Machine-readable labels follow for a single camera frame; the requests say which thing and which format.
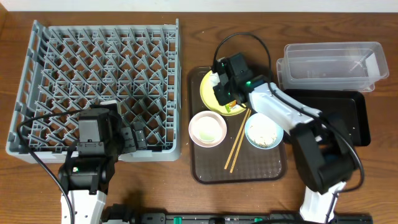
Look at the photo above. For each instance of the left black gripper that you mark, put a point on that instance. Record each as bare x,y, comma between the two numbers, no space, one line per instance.
128,140

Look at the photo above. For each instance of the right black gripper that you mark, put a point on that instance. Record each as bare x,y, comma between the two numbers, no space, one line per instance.
222,94

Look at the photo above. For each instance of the green snack wrapper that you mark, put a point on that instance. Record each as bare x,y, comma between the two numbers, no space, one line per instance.
233,108

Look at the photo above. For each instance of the white paper napkin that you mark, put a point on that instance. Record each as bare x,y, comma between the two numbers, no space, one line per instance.
214,79

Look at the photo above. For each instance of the small white cup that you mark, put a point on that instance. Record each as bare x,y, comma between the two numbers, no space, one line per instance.
207,129

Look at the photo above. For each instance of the pink white bowl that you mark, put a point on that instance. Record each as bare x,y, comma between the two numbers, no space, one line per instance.
214,115

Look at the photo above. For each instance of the light blue bowl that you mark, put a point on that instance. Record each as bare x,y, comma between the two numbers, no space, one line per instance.
264,121

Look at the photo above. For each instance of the rice food scraps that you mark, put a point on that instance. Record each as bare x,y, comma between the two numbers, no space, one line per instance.
262,137

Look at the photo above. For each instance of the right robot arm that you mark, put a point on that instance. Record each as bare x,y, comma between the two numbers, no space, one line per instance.
324,152

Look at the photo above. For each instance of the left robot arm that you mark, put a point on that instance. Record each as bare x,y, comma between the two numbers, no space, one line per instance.
90,164

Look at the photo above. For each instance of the grey plastic dishwasher rack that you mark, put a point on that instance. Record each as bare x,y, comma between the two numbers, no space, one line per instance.
70,68

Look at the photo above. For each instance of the clear plastic waste bin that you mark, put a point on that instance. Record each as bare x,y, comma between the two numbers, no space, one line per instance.
347,66

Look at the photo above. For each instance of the left wooden chopstick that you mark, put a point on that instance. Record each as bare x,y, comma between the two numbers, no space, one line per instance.
237,137

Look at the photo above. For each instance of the wooden chopstick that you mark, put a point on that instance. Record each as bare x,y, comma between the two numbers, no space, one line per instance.
237,137
240,140

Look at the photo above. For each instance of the right wooden chopstick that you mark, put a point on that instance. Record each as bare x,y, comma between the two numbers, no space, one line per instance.
240,140

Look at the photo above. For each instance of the yellow round plate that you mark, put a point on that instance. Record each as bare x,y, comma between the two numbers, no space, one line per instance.
208,97

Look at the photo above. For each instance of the brown plastic serving tray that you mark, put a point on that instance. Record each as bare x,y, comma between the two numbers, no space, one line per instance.
253,164

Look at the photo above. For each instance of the black rectangular tray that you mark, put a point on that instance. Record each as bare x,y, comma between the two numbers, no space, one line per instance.
350,105

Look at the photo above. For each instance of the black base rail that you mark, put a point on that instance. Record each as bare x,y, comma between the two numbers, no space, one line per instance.
163,218

